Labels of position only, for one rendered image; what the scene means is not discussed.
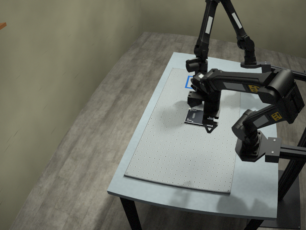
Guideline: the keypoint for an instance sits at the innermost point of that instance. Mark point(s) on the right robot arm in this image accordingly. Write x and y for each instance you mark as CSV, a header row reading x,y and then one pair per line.
x,y
201,48

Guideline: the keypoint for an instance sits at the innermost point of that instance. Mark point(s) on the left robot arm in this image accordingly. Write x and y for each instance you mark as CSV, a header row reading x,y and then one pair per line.
x,y
277,88

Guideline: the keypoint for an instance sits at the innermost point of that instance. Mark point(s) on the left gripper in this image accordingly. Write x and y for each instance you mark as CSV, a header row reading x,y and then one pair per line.
x,y
215,114

